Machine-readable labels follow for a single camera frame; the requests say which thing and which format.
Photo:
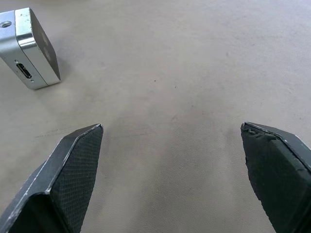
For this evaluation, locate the silver depth camera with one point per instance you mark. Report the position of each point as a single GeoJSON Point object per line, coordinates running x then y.
{"type": "Point", "coordinates": [29, 51]}

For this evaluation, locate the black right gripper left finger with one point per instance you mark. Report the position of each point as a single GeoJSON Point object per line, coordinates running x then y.
{"type": "Point", "coordinates": [68, 179]}

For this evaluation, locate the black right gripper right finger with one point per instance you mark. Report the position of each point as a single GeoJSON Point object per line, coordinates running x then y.
{"type": "Point", "coordinates": [279, 177]}

